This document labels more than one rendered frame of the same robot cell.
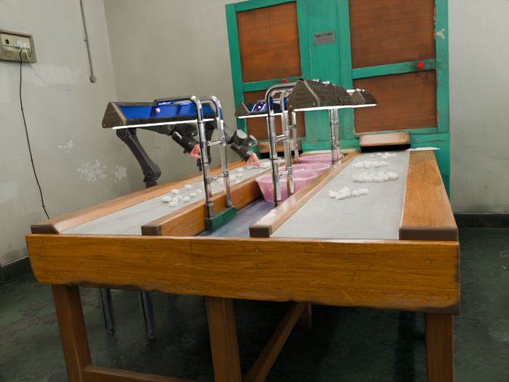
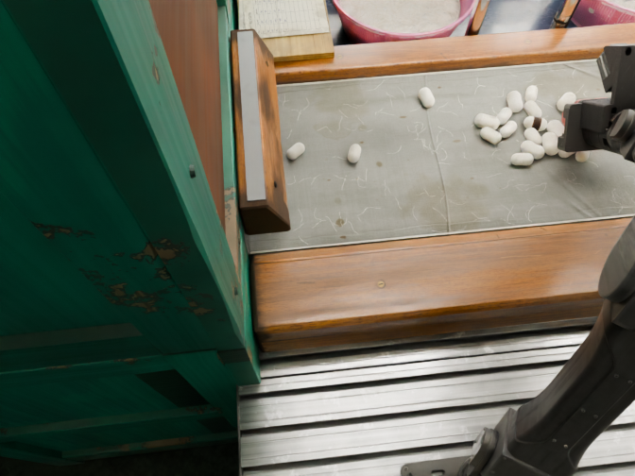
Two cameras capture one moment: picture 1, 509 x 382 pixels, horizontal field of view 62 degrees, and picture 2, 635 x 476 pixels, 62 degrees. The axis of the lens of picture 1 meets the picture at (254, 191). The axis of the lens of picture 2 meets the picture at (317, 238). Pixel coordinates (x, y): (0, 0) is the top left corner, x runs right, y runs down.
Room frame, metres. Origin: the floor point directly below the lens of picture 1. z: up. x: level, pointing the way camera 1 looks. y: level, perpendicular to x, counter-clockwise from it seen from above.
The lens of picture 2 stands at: (3.00, 0.25, 1.39)
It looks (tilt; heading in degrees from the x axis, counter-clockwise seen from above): 63 degrees down; 241
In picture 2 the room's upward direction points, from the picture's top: 1 degrees clockwise
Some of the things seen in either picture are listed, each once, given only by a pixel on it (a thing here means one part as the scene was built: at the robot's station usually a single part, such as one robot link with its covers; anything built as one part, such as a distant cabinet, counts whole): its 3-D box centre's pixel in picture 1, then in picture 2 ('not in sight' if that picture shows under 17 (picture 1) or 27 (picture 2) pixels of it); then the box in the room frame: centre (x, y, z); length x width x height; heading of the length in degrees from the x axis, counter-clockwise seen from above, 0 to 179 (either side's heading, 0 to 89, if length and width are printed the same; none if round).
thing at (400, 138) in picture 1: (384, 139); not in sight; (2.60, -0.83, 0.83); 0.30 x 0.06 x 0.07; 68
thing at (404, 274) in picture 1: (202, 266); not in sight; (1.06, 0.15, 0.66); 1.22 x 0.02 x 0.16; 68
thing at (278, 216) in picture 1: (329, 183); not in sight; (1.85, -0.34, 0.71); 1.81 x 0.05 x 0.11; 158
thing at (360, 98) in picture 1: (363, 98); not in sight; (2.21, -0.61, 1.08); 0.62 x 0.08 x 0.07; 158
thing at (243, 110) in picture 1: (262, 108); not in sight; (2.42, -0.09, 1.08); 0.62 x 0.08 x 0.07; 158
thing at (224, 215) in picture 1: (194, 161); not in sight; (1.48, 0.20, 0.90); 0.20 x 0.19 x 0.45; 158
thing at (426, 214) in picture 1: (423, 189); not in sight; (1.71, -0.70, 0.67); 1.81 x 0.12 x 0.19; 158
